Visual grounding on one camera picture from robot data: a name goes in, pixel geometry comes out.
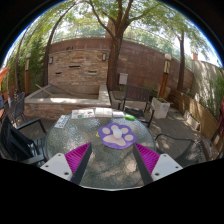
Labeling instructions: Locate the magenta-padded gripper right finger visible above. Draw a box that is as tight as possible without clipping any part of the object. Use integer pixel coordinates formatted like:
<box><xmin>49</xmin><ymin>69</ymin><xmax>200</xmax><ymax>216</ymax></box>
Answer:
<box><xmin>132</xmin><ymin>142</ymin><xmax>184</xmax><ymax>186</ymax></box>

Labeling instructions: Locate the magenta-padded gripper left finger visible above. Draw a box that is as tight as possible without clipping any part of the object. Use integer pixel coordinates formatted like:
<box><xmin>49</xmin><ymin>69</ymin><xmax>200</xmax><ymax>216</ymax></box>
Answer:
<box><xmin>40</xmin><ymin>142</ymin><xmax>93</xmax><ymax>185</ymax></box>

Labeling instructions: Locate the purple paw-shaped mouse pad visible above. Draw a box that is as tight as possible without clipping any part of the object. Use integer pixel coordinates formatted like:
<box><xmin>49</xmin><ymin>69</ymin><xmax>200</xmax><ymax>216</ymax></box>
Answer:
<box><xmin>97</xmin><ymin>122</ymin><xmax>138</xmax><ymax>150</ymax></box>

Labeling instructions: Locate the black-and-white printed card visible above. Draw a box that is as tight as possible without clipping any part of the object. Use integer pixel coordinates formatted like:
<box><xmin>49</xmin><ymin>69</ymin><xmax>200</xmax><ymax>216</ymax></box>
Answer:
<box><xmin>53</xmin><ymin>114</ymin><xmax>71</xmax><ymax>130</ymax></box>

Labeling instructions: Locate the colourful printed sheet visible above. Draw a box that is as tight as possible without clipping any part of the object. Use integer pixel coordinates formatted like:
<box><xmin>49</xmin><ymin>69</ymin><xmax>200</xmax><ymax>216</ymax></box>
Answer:
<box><xmin>70</xmin><ymin>108</ymin><xmax>96</xmax><ymax>120</ymax></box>

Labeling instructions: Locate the black metal armchair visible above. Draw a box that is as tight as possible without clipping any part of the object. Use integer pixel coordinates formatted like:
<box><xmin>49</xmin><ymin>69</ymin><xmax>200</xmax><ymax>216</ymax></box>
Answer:
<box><xmin>0</xmin><ymin>114</ymin><xmax>49</xmax><ymax>165</ymax></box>
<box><xmin>154</xmin><ymin>132</ymin><xmax>214</xmax><ymax>168</ymax></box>

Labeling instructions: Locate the white square planter box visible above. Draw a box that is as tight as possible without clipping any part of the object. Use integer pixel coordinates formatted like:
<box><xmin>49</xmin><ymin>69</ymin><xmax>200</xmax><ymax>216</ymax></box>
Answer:
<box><xmin>150</xmin><ymin>96</ymin><xmax>171</xmax><ymax>120</ymax></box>

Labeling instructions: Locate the small white box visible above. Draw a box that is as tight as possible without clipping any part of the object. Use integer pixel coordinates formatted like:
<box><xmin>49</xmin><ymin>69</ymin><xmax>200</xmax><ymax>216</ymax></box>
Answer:
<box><xmin>112</xmin><ymin>110</ymin><xmax>126</xmax><ymax>119</ymax></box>

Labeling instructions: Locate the white open booklet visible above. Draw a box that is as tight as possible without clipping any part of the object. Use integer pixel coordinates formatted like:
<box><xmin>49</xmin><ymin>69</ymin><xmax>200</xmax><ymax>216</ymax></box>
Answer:
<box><xmin>94</xmin><ymin>107</ymin><xmax>114</xmax><ymax>118</ymax></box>

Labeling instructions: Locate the stone raised basin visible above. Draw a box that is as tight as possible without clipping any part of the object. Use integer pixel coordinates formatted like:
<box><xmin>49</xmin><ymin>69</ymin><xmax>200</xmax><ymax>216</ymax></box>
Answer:
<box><xmin>23</xmin><ymin>84</ymin><xmax>112</xmax><ymax>121</ymax></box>

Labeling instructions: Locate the low white planter box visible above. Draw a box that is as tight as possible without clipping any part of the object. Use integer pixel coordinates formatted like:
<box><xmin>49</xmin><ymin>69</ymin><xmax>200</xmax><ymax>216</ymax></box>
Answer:
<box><xmin>183</xmin><ymin>109</ymin><xmax>201</xmax><ymax>131</ymax></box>

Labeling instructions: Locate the dark wooden slatted armchair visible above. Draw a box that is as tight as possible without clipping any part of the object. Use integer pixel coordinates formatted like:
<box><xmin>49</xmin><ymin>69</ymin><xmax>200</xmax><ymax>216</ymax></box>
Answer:
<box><xmin>120</xmin><ymin>85</ymin><xmax>156</xmax><ymax>129</ymax></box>

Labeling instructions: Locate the wooden slat fence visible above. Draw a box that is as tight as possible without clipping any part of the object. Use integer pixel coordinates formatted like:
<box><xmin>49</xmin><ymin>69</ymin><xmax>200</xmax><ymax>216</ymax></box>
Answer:
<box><xmin>168</xmin><ymin>88</ymin><xmax>221</xmax><ymax>139</ymax></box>

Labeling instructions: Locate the wooden plank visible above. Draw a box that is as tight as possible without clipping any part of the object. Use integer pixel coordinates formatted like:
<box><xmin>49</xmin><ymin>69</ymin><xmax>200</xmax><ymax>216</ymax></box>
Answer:
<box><xmin>35</xmin><ymin>83</ymin><xmax>53</xmax><ymax>98</ymax></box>

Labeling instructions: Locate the black mesh metal chair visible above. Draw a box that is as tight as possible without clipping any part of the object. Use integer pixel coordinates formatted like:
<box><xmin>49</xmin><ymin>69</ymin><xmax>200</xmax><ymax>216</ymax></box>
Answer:
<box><xmin>9</xmin><ymin>92</ymin><xmax>28</xmax><ymax>124</ymax></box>

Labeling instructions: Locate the slim leaning tree trunk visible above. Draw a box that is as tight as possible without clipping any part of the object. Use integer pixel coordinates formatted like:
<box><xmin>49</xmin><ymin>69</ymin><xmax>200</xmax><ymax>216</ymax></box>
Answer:
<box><xmin>41</xmin><ymin>9</ymin><xmax>69</xmax><ymax>88</ymax></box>

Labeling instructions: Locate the thin dark tree trunk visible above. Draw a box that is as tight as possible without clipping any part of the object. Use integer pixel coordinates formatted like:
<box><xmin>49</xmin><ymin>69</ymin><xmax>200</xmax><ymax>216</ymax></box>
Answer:
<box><xmin>176</xmin><ymin>31</ymin><xmax>186</xmax><ymax>93</ymax></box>

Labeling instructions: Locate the large tree trunk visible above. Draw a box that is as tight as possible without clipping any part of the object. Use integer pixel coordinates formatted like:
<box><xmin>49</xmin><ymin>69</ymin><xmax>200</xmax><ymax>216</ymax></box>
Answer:
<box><xmin>106</xmin><ymin>0</ymin><xmax>124</xmax><ymax>92</ymax></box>

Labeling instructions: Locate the orange canopy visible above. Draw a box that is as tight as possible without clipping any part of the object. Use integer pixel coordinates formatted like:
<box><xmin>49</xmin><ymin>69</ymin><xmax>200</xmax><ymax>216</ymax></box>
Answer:
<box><xmin>0</xmin><ymin>66</ymin><xmax>9</xmax><ymax>84</ymax></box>

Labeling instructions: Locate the wooden lamp post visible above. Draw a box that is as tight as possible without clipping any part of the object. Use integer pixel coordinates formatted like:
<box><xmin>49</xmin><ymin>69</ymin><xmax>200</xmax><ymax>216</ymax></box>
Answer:
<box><xmin>24</xmin><ymin>52</ymin><xmax>32</xmax><ymax>96</ymax></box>
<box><xmin>158</xmin><ymin>53</ymin><xmax>173</xmax><ymax>99</ymax></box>

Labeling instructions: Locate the white wall utility box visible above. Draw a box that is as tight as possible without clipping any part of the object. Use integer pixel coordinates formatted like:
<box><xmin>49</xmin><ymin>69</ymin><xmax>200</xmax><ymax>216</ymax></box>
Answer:
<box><xmin>118</xmin><ymin>72</ymin><xmax>129</xmax><ymax>86</ymax></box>

